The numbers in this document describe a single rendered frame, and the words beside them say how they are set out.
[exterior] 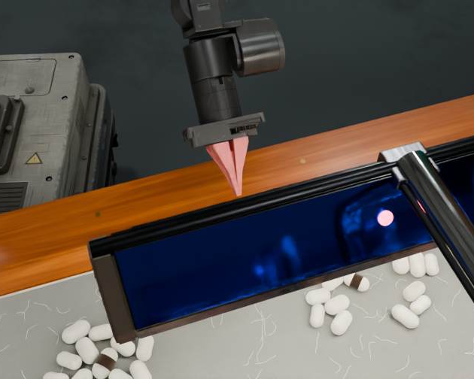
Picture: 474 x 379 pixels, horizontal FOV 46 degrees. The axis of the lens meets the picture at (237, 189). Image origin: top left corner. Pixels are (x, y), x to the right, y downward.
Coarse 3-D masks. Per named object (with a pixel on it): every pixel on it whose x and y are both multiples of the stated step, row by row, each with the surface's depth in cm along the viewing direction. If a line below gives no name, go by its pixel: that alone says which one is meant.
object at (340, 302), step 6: (330, 300) 72; (336, 300) 71; (342, 300) 71; (348, 300) 72; (324, 306) 72; (330, 306) 71; (336, 306) 71; (342, 306) 71; (330, 312) 71; (336, 312) 71
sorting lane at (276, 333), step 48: (48, 288) 74; (96, 288) 74; (336, 288) 74; (384, 288) 74; (432, 288) 74; (0, 336) 70; (48, 336) 70; (192, 336) 70; (240, 336) 70; (288, 336) 70; (336, 336) 70; (384, 336) 70; (432, 336) 70
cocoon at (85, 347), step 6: (78, 342) 68; (84, 342) 68; (90, 342) 68; (78, 348) 68; (84, 348) 67; (90, 348) 67; (96, 348) 68; (84, 354) 67; (90, 354) 67; (96, 354) 67; (84, 360) 67; (90, 360) 67
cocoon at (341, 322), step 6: (342, 312) 70; (348, 312) 71; (336, 318) 70; (342, 318) 70; (348, 318) 70; (336, 324) 69; (342, 324) 69; (348, 324) 70; (336, 330) 69; (342, 330) 69
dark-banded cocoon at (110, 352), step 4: (108, 348) 68; (112, 348) 68; (104, 352) 67; (108, 352) 67; (112, 352) 67; (116, 352) 68; (112, 356) 67; (116, 356) 67; (116, 360) 67; (96, 364) 66; (96, 368) 66; (100, 368) 66; (104, 368) 66; (96, 372) 66; (100, 372) 66; (104, 372) 66; (108, 372) 66; (96, 376) 66; (100, 376) 66; (104, 376) 66
